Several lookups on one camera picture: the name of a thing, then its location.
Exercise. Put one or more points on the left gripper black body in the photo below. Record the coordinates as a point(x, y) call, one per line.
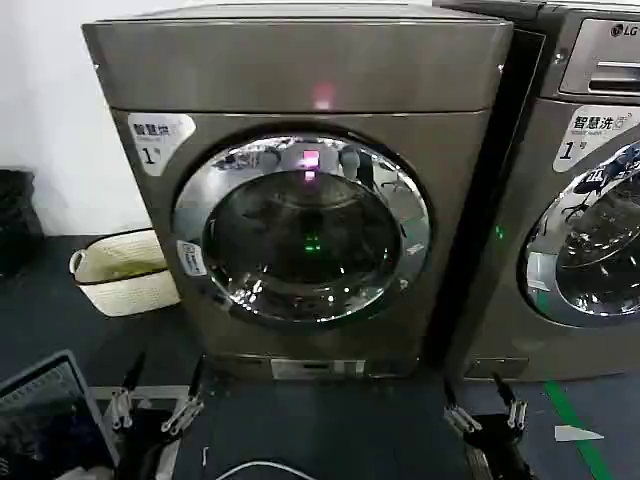
point(145, 440)

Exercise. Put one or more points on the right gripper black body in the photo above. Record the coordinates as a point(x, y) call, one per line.
point(495, 435)

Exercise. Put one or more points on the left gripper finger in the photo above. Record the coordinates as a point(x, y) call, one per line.
point(122, 407)
point(187, 407)

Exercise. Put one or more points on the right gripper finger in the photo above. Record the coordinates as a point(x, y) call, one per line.
point(460, 417)
point(516, 412)

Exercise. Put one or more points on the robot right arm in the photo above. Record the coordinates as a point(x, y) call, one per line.
point(482, 465)

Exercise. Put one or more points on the grey plastic laundry basket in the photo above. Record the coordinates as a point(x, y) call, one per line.
point(95, 405)

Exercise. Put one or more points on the green floor tape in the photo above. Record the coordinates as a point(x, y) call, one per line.
point(565, 405)

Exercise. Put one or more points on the white paper scrap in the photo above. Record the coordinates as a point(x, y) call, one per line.
point(575, 433)

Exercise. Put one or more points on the dark clothes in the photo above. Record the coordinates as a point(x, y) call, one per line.
point(45, 440)

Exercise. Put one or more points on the white woven laundry basket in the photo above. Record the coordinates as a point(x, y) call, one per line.
point(130, 297)

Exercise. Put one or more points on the yellowish cloth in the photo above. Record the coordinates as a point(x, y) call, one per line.
point(135, 270)

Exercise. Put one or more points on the small white dryer sticker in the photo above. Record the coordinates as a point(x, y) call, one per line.
point(192, 257)

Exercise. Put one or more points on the round chrome-rimmed dryer door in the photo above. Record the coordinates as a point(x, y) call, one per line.
point(590, 260)

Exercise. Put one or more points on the grey dryer with drawer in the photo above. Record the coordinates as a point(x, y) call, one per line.
point(545, 215)

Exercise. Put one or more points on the round glass dryer door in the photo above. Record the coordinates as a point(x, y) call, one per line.
point(310, 240)

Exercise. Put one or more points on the large white dryer sticker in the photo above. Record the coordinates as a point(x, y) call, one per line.
point(157, 142)
point(585, 135)

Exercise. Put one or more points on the grey front-loading dryer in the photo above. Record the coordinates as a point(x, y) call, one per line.
point(300, 75)

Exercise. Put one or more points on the silver dryer drawer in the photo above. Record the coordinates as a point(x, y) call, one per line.
point(600, 55)

